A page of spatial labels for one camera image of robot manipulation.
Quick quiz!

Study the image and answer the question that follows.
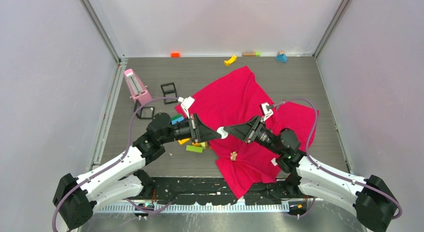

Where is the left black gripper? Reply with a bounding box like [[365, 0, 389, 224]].
[[159, 113, 221, 144]]

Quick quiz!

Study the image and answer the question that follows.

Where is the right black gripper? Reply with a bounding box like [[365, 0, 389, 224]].
[[223, 115, 283, 156]]

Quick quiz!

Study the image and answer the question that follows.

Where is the round blue button brooch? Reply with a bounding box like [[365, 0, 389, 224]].
[[216, 127, 229, 139]]

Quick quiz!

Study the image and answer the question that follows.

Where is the red maple leaf brooch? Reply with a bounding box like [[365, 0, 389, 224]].
[[230, 151, 238, 161]]

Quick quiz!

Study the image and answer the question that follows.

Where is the red t-shirt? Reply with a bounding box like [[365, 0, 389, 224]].
[[188, 66, 319, 198]]

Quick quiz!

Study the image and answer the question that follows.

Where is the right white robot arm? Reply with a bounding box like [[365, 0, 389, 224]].
[[223, 116, 403, 232]]

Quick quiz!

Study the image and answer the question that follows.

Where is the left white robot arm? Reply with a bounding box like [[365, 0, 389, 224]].
[[51, 113, 228, 232]]

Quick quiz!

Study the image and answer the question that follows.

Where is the white clothing label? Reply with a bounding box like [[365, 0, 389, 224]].
[[271, 158, 278, 166]]

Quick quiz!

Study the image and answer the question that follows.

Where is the black open brooch case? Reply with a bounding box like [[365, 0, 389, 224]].
[[160, 82, 178, 105]]

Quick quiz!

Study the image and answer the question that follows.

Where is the black case with blue brooch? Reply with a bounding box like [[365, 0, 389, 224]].
[[133, 100, 155, 120]]

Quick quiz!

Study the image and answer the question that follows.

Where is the yellow orange stepped block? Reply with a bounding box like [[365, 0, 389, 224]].
[[192, 142, 209, 149]]

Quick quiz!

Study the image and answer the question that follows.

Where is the lime green long block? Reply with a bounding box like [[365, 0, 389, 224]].
[[186, 145, 204, 153]]

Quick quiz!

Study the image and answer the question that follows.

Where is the yellow flat block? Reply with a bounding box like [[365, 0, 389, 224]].
[[178, 138, 191, 145]]

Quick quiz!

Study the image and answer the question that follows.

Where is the green blue grey block stack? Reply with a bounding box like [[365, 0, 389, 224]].
[[171, 114, 185, 125]]

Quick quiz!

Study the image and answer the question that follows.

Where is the yellow arch block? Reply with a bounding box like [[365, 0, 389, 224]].
[[224, 55, 237, 66]]

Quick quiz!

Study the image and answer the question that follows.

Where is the brown wooden block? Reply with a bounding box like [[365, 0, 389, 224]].
[[242, 51, 256, 57]]

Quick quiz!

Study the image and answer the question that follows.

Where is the pink metronome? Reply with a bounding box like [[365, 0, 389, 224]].
[[124, 69, 152, 104]]

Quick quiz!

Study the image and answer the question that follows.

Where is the blue triangular block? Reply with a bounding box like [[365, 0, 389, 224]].
[[275, 50, 288, 63]]

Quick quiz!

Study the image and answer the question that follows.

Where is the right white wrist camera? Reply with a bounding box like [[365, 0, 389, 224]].
[[260, 102, 274, 122]]

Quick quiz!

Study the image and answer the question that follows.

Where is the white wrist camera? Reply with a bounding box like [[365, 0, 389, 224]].
[[178, 96, 195, 118], [260, 102, 274, 122]]

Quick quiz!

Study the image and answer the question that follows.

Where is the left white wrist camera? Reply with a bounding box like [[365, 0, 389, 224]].
[[178, 96, 195, 118]]

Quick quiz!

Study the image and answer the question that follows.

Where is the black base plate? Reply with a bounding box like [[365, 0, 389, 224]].
[[130, 177, 312, 206]]

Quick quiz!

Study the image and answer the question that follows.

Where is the red-orange block at wall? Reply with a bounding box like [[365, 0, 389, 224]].
[[170, 51, 181, 58]]

